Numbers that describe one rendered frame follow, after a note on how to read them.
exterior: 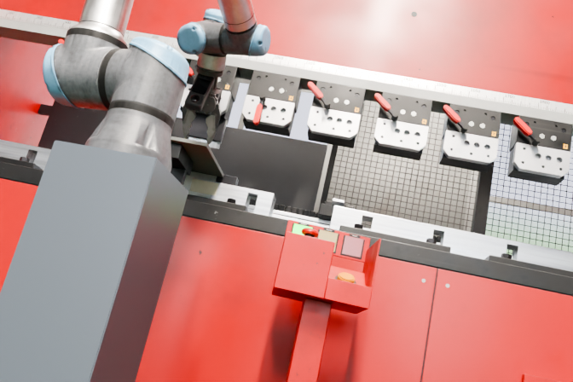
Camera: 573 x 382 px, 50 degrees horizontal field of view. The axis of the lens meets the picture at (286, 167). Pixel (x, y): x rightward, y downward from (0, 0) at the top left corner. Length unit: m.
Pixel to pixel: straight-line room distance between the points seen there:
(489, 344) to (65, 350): 1.03
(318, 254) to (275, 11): 0.96
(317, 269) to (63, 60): 0.64
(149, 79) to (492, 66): 1.18
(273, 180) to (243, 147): 0.18
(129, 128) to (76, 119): 1.59
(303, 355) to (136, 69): 0.67
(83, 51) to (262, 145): 1.33
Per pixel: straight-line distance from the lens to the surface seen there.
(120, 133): 1.05
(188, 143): 1.61
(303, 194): 2.34
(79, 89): 1.18
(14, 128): 2.60
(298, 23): 2.00
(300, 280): 1.30
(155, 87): 1.09
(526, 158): 1.88
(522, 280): 1.68
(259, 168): 2.38
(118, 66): 1.13
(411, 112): 1.87
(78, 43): 1.20
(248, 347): 1.61
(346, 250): 1.48
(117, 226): 0.98
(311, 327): 1.35
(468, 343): 1.63
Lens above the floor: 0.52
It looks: 17 degrees up
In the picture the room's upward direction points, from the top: 13 degrees clockwise
